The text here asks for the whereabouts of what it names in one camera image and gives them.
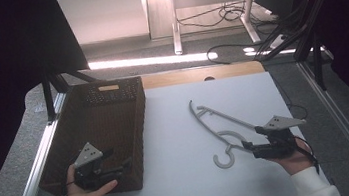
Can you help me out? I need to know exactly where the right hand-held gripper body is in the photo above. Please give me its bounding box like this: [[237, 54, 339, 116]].
[[248, 111, 312, 164]]

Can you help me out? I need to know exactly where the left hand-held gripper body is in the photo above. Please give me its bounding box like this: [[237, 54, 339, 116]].
[[68, 139, 121, 194]]

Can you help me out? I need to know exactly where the brown wicker basket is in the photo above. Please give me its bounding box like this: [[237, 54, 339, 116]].
[[27, 75, 158, 196]]

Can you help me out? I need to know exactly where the grey clothes hanger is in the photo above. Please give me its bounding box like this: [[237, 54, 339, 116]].
[[187, 90, 273, 174]]

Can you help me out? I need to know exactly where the person's right hand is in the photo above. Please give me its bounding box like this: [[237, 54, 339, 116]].
[[267, 134, 318, 179]]

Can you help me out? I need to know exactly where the white table sheet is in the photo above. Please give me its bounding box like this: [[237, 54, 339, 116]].
[[37, 64, 334, 196]]

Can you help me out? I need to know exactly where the black metal stand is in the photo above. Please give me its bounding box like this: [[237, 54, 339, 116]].
[[38, 60, 102, 126], [289, 27, 339, 95]]

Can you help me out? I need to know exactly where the white power strip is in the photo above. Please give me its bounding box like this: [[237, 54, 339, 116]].
[[268, 33, 290, 51]]

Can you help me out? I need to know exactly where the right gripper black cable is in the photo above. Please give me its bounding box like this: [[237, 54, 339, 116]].
[[292, 132, 322, 179]]

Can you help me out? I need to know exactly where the thin black cable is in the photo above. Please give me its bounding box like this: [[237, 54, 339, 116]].
[[271, 71, 310, 124]]

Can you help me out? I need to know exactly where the aluminium rail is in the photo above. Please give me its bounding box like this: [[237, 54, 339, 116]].
[[0, 90, 82, 196], [295, 54, 349, 196]]

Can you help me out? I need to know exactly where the black floor cable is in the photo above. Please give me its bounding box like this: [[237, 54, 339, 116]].
[[204, 39, 268, 68]]

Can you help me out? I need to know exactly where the bundle of black cables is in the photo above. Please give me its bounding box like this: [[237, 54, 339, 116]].
[[246, 0, 349, 63]]

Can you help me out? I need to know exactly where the black cable under desk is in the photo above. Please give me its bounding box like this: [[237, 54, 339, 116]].
[[174, 0, 257, 32]]

